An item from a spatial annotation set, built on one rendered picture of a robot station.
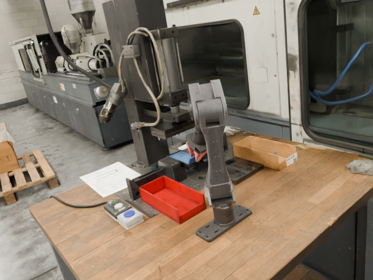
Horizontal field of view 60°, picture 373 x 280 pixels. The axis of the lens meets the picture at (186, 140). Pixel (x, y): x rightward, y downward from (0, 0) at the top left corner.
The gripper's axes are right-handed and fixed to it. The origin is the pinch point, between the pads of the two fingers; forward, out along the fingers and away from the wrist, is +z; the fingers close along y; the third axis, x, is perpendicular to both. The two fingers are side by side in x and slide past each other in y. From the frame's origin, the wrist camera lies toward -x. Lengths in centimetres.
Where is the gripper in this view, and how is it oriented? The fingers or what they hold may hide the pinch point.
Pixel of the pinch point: (195, 157)
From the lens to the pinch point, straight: 132.4
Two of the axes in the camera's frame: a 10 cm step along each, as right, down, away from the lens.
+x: -7.8, 3.0, -5.5
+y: -6.1, -5.9, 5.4
